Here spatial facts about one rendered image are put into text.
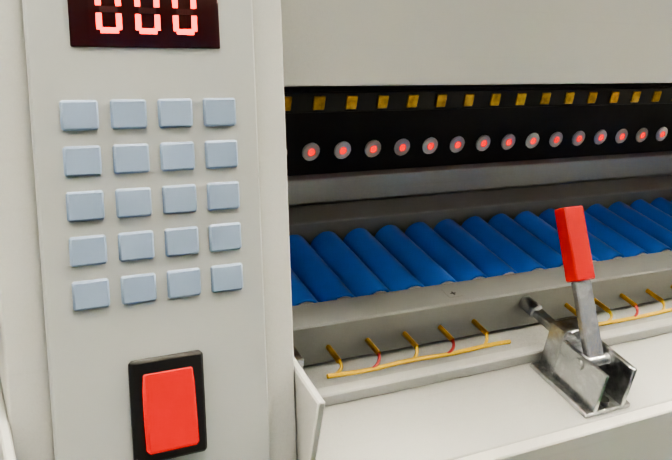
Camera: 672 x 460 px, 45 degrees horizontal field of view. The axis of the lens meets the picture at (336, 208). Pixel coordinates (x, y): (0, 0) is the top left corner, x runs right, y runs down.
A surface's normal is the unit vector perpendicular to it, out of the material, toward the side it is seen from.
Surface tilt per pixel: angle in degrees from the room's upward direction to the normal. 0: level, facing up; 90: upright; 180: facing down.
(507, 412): 21
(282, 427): 90
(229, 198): 90
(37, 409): 90
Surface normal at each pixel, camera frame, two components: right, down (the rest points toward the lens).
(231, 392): 0.47, 0.09
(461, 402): 0.14, -0.89
